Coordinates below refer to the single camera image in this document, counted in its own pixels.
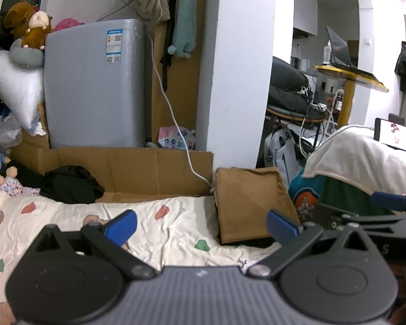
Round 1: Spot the grey backpack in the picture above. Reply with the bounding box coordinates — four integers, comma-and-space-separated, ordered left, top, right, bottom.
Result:
263, 126, 307, 181

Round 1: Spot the hanging light teal towel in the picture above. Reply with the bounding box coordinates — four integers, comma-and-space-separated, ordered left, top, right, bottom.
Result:
167, 0, 198, 59

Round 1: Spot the brown plush bear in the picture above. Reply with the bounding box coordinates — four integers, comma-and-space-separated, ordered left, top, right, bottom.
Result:
3, 2, 38, 40

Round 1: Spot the flattened cardboard box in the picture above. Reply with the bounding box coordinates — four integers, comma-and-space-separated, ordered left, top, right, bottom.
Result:
54, 147, 215, 204

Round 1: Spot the clear plastic bag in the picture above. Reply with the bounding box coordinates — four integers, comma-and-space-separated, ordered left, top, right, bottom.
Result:
0, 111, 25, 148

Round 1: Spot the smartphone with lit screen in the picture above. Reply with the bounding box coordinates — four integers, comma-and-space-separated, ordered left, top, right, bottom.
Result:
373, 116, 406, 155

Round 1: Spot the pink white plastic packet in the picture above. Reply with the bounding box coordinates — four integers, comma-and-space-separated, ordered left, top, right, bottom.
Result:
158, 127, 197, 151

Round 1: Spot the white pillow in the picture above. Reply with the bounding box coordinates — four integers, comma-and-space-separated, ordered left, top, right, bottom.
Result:
0, 49, 47, 133

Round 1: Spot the open laptop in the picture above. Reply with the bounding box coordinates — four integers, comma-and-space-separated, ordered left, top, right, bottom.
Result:
325, 25, 377, 76

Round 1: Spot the white bear print bed sheet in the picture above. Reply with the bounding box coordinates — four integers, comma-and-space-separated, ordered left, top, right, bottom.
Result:
0, 194, 282, 325

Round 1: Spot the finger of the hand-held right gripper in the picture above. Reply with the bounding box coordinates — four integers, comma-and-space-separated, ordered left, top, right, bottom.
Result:
316, 203, 406, 234
371, 191, 406, 212

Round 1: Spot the small cardboard box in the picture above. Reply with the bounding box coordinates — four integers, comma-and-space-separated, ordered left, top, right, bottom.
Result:
10, 102, 60, 174

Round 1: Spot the black chair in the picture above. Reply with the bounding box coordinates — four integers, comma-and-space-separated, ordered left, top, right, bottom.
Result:
267, 55, 328, 123

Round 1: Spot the teal cloth with orange print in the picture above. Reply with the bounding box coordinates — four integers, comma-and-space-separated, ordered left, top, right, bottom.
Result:
287, 172, 394, 225

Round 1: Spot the cream towel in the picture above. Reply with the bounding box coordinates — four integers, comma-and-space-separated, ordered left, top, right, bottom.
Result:
304, 125, 406, 197

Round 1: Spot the crumpled black garment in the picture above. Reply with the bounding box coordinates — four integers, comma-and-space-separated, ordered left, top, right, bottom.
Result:
40, 165, 106, 205

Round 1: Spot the pink plush toy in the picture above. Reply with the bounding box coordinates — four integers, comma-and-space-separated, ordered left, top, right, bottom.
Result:
52, 18, 86, 33

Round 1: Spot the white bottle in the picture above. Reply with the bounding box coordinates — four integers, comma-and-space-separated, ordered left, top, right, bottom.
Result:
322, 40, 333, 66

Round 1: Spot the hanging black strap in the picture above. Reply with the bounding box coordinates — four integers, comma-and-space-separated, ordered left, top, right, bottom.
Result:
160, 0, 181, 91

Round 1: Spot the brown printed t-shirt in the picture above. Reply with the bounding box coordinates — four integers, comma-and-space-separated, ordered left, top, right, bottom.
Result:
214, 167, 300, 245

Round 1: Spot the tall cardboard panel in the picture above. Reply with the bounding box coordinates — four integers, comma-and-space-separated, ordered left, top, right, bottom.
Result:
152, 0, 208, 152

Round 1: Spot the grey washing machine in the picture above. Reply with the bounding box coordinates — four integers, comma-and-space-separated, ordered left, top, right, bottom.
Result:
43, 18, 153, 150

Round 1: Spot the white cable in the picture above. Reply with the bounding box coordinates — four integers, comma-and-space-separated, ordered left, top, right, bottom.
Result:
147, 29, 218, 194

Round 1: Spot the white wall cabinet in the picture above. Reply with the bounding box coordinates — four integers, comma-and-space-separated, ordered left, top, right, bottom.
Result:
293, 0, 319, 38

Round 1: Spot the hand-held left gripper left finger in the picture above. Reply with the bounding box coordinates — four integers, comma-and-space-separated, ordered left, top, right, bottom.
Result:
34, 210, 158, 280

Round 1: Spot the grey plush cushion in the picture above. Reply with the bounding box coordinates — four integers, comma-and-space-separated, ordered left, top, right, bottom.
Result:
8, 39, 47, 69

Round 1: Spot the yellow round table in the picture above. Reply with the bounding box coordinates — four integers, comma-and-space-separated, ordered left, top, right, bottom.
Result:
314, 64, 390, 126

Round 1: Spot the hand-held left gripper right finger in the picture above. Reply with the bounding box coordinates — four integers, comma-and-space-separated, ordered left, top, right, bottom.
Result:
248, 209, 376, 280

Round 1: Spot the plush doll in floral dress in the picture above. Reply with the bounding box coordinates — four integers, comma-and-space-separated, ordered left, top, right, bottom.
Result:
0, 166, 42, 197

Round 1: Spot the cream brown plush hamster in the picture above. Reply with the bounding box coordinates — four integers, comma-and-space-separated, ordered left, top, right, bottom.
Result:
20, 10, 54, 50

